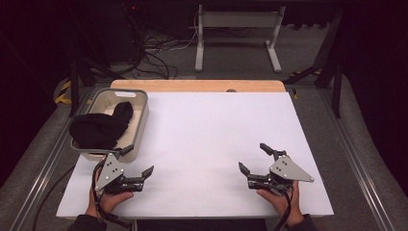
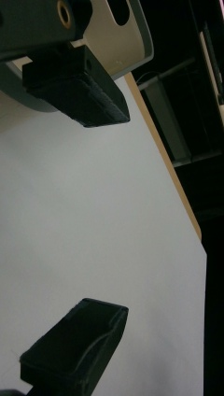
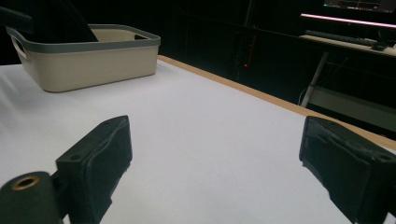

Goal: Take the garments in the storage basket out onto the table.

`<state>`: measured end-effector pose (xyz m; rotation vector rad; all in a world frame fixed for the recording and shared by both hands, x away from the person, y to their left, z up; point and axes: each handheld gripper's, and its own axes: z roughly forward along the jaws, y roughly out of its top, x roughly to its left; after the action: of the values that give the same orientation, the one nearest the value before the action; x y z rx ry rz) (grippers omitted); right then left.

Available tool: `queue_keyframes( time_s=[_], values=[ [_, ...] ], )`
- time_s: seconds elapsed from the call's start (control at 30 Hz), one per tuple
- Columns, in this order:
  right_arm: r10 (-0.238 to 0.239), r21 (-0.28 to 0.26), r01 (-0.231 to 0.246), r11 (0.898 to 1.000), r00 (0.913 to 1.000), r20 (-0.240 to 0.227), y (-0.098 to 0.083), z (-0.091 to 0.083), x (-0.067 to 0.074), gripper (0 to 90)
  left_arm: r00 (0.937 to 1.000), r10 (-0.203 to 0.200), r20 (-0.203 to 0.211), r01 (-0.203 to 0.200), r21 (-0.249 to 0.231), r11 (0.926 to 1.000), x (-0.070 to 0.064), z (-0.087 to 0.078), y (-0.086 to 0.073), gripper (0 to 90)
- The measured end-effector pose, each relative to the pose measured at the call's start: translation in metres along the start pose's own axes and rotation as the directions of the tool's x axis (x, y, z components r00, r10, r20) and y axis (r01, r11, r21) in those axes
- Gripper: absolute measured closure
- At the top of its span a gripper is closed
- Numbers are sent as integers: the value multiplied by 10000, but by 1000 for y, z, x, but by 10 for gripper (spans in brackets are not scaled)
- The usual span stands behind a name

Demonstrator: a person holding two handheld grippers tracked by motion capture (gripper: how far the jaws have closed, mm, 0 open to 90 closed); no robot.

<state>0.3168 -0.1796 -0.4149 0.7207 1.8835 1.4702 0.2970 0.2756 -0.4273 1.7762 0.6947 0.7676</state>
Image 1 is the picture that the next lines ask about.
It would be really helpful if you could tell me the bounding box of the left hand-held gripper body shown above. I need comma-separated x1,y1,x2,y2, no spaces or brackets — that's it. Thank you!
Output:
94,152,145,195

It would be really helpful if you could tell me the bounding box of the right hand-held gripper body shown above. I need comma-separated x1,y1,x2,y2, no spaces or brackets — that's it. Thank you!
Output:
246,155,316,197

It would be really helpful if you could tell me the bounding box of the black sleeveless shirt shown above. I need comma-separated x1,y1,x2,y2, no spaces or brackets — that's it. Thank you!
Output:
68,101,135,150

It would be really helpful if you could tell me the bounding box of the beige plastic basket grey rim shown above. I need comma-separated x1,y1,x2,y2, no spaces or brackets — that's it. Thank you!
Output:
70,88,150,164

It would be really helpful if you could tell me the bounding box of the person's left hand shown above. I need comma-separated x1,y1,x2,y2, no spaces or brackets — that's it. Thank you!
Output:
85,179,135,219

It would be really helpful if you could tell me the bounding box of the person's right hand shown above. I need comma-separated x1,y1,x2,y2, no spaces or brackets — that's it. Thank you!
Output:
256,181,305,228

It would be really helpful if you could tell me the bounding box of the white board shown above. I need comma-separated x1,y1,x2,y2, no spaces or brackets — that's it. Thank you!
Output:
56,91,335,219

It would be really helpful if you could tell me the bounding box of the yellow black floor tape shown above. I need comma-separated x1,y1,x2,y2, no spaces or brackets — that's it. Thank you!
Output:
53,80,73,106
288,67,322,80

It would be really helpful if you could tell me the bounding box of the black metal stand with legs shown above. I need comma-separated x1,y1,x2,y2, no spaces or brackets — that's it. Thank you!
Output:
282,6,347,119

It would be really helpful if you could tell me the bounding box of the black equipment case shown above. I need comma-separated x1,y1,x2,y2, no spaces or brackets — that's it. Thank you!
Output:
95,3,139,64

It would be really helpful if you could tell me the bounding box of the right hand-held gripper cable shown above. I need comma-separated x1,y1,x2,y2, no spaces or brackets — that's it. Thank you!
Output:
273,185,294,231

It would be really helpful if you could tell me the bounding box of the thick black floor cable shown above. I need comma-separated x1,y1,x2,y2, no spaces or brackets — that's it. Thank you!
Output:
32,165,76,231

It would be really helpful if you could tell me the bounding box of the aluminium rail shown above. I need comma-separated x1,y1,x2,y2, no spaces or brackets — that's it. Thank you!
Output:
319,88,397,231
9,86,97,231

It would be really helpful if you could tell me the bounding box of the black metal stand post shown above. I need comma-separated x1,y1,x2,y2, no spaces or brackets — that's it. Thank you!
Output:
69,59,81,118

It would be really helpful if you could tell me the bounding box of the tangle of black floor cables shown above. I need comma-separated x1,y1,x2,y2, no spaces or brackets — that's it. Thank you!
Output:
126,30,181,81

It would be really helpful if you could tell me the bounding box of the white metal stand frame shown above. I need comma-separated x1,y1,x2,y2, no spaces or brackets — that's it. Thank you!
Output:
194,4,287,73

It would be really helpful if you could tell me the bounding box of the thin white cable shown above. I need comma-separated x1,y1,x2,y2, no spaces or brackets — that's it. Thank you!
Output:
145,11,200,52

